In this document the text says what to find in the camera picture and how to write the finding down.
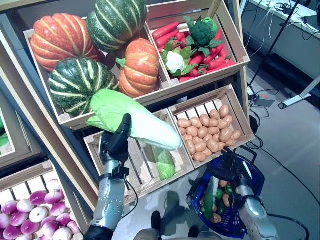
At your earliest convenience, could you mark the black round floor object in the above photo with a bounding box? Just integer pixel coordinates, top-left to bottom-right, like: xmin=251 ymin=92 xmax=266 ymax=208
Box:
xmin=249 ymin=115 xmax=260 ymax=136

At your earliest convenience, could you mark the long black floor cable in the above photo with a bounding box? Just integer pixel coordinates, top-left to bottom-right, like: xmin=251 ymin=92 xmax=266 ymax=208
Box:
xmin=249 ymin=141 xmax=320 ymax=202

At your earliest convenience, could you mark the grey box with red button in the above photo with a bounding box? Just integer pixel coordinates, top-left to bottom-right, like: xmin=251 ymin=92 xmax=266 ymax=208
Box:
xmin=256 ymin=93 xmax=276 ymax=108

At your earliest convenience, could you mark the toy napa cabbage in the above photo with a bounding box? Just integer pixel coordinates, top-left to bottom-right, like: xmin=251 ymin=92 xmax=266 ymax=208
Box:
xmin=85 ymin=88 xmax=183 ymax=151
xmin=201 ymin=176 xmax=220 ymax=220
xmin=151 ymin=144 xmax=177 ymax=181

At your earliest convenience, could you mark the white office desk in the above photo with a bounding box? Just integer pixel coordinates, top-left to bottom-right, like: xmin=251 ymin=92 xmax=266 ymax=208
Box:
xmin=241 ymin=0 xmax=320 ymax=110

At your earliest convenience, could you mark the orange pumpkin with green stem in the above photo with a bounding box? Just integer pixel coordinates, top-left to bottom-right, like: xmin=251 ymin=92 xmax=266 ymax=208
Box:
xmin=115 ymin=37 xmax=160 ymax=99

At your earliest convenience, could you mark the red toy carrot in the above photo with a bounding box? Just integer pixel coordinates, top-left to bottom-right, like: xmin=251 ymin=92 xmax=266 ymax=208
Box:
xmin=155 ymin=30 xmax=180 ymax=50
xmin=151 ymin=21 xmax=180 ymax=41
xmin=206 ymin=59 xmax=237 ymax=71

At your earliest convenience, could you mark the green striped pumpkin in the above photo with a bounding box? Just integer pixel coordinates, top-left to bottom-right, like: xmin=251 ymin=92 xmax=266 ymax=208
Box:
xmin=86 ymin=0 xmax=148 ymax=53
xmin=47 ymin=57 xmax=120 ymax=118

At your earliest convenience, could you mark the black metal stand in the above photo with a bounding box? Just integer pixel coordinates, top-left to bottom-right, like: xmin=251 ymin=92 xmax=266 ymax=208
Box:
xmin=248 ymin=0 xmax=320 ymax=87

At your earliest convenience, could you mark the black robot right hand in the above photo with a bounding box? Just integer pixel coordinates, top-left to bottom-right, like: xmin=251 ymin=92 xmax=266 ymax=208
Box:
xmin=208 ymin=146 xmax=247 ymax=188

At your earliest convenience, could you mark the wide wooden slat crate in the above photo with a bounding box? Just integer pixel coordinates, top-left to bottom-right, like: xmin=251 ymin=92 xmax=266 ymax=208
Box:
xmin=23 ymin=14 xmax=173 ymax=126

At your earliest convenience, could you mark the green leafy toy vegetable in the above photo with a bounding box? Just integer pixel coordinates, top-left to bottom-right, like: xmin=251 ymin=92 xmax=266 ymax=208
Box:
xmin=0 ymin=119 xmax=11 ymax=150

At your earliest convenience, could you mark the silver robot left leg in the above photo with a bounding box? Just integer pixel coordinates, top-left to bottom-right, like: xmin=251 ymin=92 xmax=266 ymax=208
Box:
xmin=134 ymin=210 xmax=163 ymax=240

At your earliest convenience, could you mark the green toy broccoli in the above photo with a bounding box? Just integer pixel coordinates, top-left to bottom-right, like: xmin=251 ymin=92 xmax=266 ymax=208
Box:
xmin=183 ymin=15 xmax=223 ymax=58

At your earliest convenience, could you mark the purple white toy turnip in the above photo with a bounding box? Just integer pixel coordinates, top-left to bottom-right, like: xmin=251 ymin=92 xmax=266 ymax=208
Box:
xmin=52 ymin=226 xmax=73 ymax=240
xmin=9 ymin=211 xmax=29 ymax=227
xmin=29 ymin=207 xmax=50 ymax=225
xmin=51 ymin=202 xmax=67 ymax=217
xmin=41 ymin=221 xmax=60 ymax=237
xmin=2 ymin=225 xmax=23 ymax=240
xmin=44 ymin=191 xmax=62 ymax=205
xmin=16 ymin=199 xmax=35 ymax=213
xmin=1 ymin=201 xmax=19 ymax=215
xmin=29 ymin=191 xmax=47 ymax=206
xmin=47 ymin=179 xmax=62 ymax=192
xmin=21 ymin=219 xmax=41 ymax=235

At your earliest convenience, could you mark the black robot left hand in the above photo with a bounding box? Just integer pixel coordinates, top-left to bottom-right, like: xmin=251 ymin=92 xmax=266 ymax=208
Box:
xmin=99 ymin=113 xmax=133 ymax=163

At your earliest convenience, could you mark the ribbed orange pumpkin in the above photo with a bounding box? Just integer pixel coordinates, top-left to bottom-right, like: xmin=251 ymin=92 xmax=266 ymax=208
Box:
xmin=30 ymin=13 xmax=102 ymax=73

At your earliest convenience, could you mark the white toy cauliflower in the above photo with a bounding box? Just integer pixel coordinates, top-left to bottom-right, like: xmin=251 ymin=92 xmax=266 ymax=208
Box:
xmin=159 ymin=41 xmax=198 ymax=78

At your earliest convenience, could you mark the blue plastic shopping basket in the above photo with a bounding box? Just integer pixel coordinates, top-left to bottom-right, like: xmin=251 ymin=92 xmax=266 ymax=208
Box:
xmin=191 ymin=146 xmax=266 ymax=240

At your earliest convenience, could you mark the wooden framed display shelf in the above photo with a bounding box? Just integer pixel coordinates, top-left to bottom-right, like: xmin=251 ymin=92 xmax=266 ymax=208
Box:
xmin=0 ymin=0 xmax=251 ymax=218

